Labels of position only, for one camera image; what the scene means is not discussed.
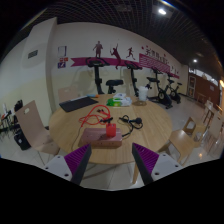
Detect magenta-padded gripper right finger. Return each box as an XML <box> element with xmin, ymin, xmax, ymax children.
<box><xmin>131</xmin><ymin>142</ymin><xmax>181</xmax><ymax>186</ymax></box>

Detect grey wall vent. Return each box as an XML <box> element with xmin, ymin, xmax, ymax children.
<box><xmin>27</xmin><ymin>49</ymin><xmax>39</xmax><ymax>60</ymax></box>

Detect red cable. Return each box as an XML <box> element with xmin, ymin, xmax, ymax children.
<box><xmin>78</xmin><ymin>104</ymin><xmax>113</xmax><ymax>128</ymax></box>

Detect round brown coaster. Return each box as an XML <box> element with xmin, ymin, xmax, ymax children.
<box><xmin>132</xmin><ymin>99</ymin><xmax>148</xmax><ymax>107</ymax></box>

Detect red charger block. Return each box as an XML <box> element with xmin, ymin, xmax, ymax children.
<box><xmin>105</xmin><ymin>123</ymin><xmax>118</xmax><ymax>138</ymax></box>

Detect wall posters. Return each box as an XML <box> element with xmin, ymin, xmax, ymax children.
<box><xmin>57</xmin><ymin>45</ymin><xmax>69</xmax><ymax>70</ymax></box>

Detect black exercise bike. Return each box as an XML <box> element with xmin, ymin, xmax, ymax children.
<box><xmin>85</xmin><ymin>57</ymin><xmax>124</xmax><ymax>95</ymax></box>
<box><xmin>165</xmin><ymin>72</ymin><xmax>183</xmax><ymax>105</ymax></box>
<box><xmin>145</xmin><ymin>66</ymin><xmax>174</xmax><ymax>110</ymax></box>
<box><xmin>124</xmin><ymin>60</ymin><xmax>148</xmax><ymax>98</ymax></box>

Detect light wooden chair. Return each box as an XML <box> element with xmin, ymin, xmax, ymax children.
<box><xmin>14</xmin><ymin>99</ymin><xmax>61</xmax><ymax>158</ymax></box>
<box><xmin>57</xmin><ymin>85</ymin><xmax>80</xmax><ymax>104</ymax></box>
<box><xmin>159</xmin><ymin>116</ymin><xmax>201</xmax><ymax>166</ymax></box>

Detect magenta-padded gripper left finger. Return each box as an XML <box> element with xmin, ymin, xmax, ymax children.
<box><xmin>43</xmin><ymin>143</ymin><xmax>93</xmax><ymax>186</ymax></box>

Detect black mouse pad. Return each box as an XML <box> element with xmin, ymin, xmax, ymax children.
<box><xmin>58</xmin><ymin>96</ymin><xmax>98</xmax><ymax>113</ymax></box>

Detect black power cable with plug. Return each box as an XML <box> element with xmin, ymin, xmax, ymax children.
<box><xmin>118</xmin><ymin>114</ymin><xmax>144</xmax><ymax>138</ymax></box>

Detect white tissue pack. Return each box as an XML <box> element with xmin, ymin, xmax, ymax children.
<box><xmin>112</xmin><ymin>92</ymin><xmax>133</xmax><ymax>108</ymax></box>

